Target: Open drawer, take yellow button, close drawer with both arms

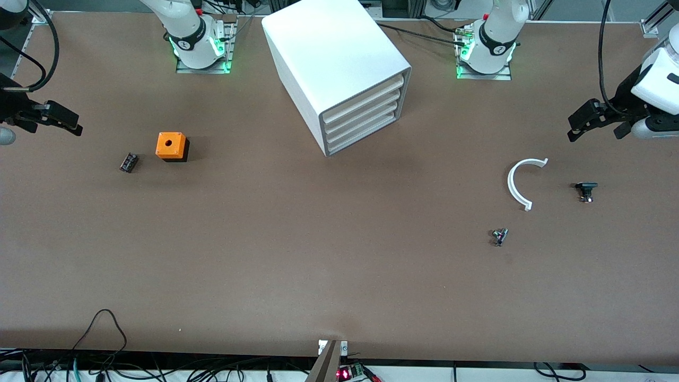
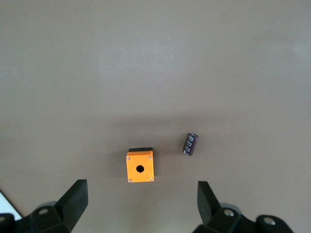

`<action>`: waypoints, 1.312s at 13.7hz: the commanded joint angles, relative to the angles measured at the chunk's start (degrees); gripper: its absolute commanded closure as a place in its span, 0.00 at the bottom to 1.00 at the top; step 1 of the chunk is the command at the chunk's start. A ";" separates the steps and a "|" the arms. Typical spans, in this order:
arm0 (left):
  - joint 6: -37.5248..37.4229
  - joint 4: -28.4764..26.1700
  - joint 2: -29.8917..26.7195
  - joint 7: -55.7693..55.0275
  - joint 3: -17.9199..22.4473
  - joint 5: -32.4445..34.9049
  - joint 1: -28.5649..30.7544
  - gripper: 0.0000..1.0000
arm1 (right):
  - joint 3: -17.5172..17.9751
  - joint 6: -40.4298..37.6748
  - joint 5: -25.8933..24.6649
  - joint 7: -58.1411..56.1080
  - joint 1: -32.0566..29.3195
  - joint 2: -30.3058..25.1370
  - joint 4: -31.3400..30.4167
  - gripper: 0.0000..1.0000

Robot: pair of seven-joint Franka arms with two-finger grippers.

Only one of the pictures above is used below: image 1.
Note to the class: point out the aluminium frame profile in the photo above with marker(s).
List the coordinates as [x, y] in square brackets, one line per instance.
[38, 16]
[656, 21]

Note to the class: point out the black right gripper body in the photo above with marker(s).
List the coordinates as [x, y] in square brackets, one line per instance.
[10, 107]

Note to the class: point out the small metal clip part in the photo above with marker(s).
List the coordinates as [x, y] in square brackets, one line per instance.
[499, 236]

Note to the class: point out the white drawer cabinet shell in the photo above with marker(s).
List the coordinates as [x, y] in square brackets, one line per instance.
[329, 53]

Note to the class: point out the brown camera mount bracket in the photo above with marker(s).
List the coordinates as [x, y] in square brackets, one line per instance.
[324, 366]

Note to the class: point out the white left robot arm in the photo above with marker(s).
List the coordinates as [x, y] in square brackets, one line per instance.
[496, 32]

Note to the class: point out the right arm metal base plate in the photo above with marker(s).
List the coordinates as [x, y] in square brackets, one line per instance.
[229, 53]

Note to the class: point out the white closed drawer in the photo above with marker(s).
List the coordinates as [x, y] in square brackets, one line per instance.
[363, 133]
[363, 112]
[363, 123]

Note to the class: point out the black switch contact block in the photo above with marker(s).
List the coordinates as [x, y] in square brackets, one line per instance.
[586, 189]

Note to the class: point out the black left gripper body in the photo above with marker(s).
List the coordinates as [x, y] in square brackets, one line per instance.
[621, 102]

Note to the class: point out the small black ribbed component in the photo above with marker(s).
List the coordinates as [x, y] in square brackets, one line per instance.
[129, 162]

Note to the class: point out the orange box with hole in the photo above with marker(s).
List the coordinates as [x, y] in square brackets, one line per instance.
[170, 144]

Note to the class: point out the circuit board with red LED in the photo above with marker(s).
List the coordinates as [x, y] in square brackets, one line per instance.
[350, 373]

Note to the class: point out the white curved plastic arc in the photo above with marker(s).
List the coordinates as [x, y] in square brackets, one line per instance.
[512, 185]

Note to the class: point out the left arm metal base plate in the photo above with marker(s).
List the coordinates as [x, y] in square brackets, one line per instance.
[504, 77]

